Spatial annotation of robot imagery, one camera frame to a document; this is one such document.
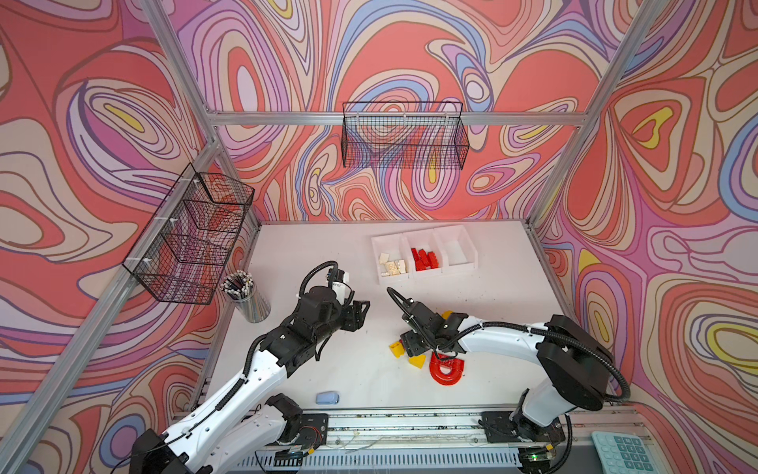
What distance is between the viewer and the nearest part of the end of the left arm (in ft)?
1.86

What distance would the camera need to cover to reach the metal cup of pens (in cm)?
82

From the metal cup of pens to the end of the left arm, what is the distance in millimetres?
309
